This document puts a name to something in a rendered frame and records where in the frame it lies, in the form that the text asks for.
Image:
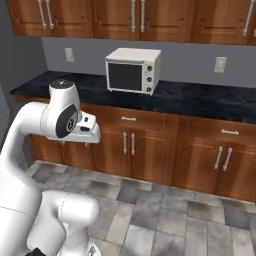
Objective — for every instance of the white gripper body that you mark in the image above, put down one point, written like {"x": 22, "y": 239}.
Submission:
{"x": 90, "y": 136}

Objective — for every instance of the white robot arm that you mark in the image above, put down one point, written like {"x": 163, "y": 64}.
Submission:
{"x": 20, "y": 186}

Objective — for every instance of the white toaster oven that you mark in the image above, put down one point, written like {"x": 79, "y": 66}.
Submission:
{"x": 125, "y": 76}

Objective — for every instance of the brown base cupboard door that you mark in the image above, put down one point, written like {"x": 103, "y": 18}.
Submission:
{"x": 75, "y": 155}
{"x": 196, "y": 163}
{"x": 110, "y": 153}
{"x": 243, "y": 173}
{"x": 153, "y": 156}

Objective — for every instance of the brown drawer front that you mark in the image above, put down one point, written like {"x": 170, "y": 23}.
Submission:
{"x": 153, "y": 120}
{"x": 200, "y": 128}

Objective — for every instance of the white wall outlet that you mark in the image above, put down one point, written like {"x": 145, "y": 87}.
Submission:
{"x": 69, "y": 54}
{"x": 220, "y": 64}

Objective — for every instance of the brown wall cupboard door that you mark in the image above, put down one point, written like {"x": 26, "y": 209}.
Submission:
{"x": 25, "y": 16}
{"x": 71, "y": 18}
{"x": 166, "y": 20}
{"x": 111, "y": 18}
{"x": 220, "y": 20}
{"x": 254, "y": 40}

